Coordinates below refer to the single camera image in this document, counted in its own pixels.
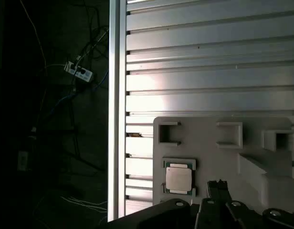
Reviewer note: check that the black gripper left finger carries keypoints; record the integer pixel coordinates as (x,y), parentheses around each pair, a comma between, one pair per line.
(209,214)

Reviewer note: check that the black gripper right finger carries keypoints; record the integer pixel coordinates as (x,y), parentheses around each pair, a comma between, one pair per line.
(236,214)

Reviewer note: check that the silver CPU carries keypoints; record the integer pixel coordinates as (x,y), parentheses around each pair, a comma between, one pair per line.
(178,177)

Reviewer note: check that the white plastic parts rack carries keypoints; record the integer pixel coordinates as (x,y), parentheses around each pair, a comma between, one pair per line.
(209,152)

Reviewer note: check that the white power strip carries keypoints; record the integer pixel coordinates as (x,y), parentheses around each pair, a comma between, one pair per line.
(83,75)

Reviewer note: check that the aluminium table edge rail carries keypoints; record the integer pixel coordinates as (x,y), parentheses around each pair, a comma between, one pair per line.
(117,95)

